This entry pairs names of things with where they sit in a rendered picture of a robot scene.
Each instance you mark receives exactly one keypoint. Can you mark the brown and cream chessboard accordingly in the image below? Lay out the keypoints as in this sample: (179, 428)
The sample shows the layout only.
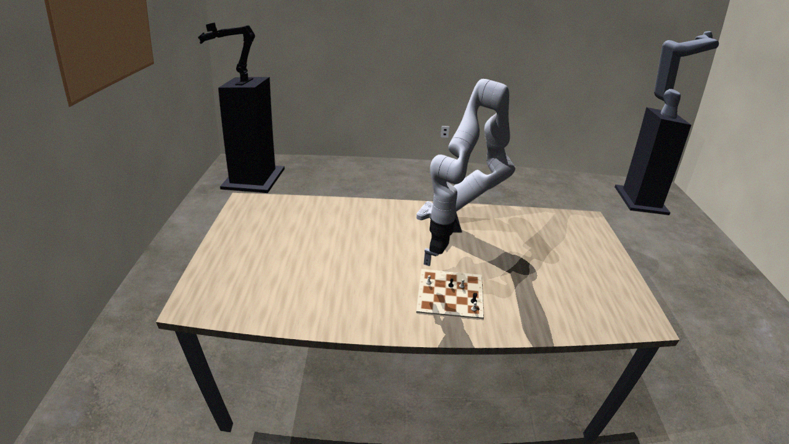
(439, 299)

